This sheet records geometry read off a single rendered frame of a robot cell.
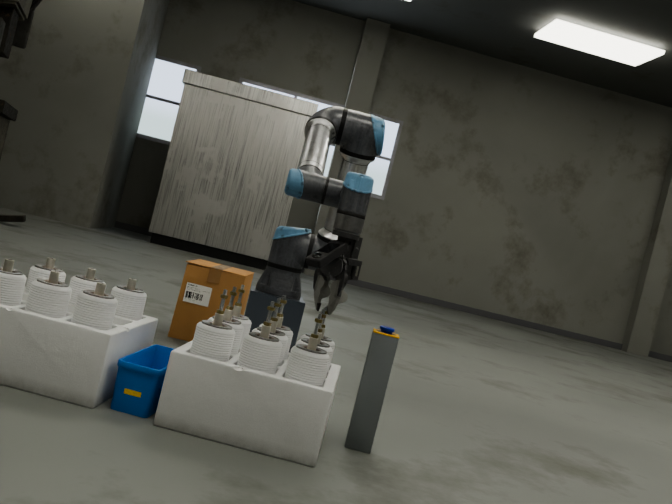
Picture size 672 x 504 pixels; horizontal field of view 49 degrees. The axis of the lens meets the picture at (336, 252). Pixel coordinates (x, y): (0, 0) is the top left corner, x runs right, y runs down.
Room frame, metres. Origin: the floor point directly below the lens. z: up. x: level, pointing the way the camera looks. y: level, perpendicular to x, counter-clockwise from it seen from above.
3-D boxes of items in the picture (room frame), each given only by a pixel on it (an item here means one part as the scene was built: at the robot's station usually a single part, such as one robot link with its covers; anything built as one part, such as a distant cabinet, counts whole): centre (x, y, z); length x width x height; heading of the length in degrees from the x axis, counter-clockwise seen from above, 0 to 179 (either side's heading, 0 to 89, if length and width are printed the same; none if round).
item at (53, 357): (1.92, 0.65, 0.09); 0.39 x 0.39 x 0.18; 87
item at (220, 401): (1.90, 0.11, 0.09); 0.39 x 0.39 x 0.18; 87
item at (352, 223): (1.90, -0.01, 0.57); 0.08 x 0.08 x 0.05
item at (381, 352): (1.96, -0.18, 0.16); 0.07 x 0.07 x 0.31; 87
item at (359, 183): (1.91, -0.01, 0.64); 0.09 x 0.08 x 0.11; 4
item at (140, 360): (1.89, 0.38, 0.06); 0.30 x 0.11 x 0.12; 176
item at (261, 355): (1.78, 0.12, 0.16); 0.10 x 0.10 x 0.18
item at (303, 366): (1.77, 0.00, 0.16); 0.10 x 0.10 x 0.18
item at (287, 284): (2.44, 0.15, 0.35); 0.15 x 0.15 x 0.10
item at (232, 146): (8.51, 1.35, 0.94); 1.47 x 1.13 x 1.89; 96
